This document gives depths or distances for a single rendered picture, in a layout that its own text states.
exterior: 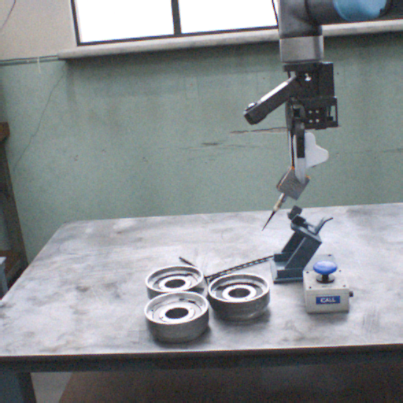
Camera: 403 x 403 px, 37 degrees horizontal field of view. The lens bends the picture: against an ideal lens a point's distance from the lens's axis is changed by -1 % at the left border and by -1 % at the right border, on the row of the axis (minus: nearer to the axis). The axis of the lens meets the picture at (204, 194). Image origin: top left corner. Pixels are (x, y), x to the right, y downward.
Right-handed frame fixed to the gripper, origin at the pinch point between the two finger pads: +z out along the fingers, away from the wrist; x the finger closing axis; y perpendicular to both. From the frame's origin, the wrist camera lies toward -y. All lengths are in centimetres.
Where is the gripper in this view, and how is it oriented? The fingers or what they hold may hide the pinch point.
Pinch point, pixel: (296, 175)
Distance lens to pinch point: 111.0
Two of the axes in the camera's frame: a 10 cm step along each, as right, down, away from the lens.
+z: 0.8, 9.7, 2.2
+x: -0.4, -2.2, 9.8
